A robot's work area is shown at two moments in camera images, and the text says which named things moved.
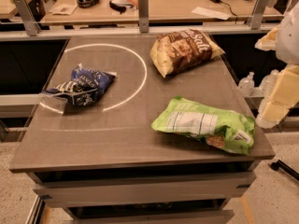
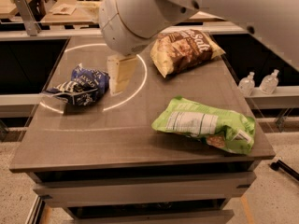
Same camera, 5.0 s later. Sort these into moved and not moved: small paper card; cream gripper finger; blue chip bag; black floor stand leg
Moved: cream gripper finger
Not moved: black floor stand leg; blue chip bag; small paper card
